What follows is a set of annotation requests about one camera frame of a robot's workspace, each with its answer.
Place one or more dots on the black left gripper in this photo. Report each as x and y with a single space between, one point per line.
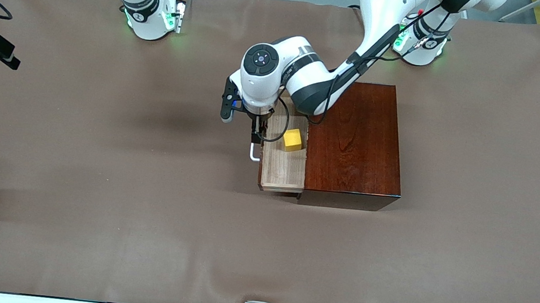
257 120

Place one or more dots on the brown table cloth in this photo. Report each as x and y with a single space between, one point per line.
190 238

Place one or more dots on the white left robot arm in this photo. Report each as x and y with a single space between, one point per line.
258 75

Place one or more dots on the yellow wooden block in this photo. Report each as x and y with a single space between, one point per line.
293 140

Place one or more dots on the dark brown wooden cabinet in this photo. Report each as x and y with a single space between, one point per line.
360 151

